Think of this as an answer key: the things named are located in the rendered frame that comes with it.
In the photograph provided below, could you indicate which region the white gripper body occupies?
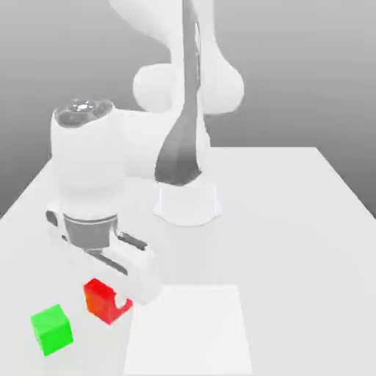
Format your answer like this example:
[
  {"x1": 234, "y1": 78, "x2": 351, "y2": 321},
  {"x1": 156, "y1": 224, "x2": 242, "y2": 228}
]
[{"x1": 57, "y1": 229, "x2": 162, "y2": 306}]

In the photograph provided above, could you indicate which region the small red cube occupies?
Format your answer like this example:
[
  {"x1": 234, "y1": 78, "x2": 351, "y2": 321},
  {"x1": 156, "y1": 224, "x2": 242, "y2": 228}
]
[{"x1": 83, "y1": 278, "x2": 134, "y2": 326}]

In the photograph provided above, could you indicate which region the small green cube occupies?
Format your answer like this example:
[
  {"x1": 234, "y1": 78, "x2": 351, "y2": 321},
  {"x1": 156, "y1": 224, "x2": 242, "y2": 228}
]
[{"x1": 30, "y1": 304, "x2": 74, "y2": 358}]

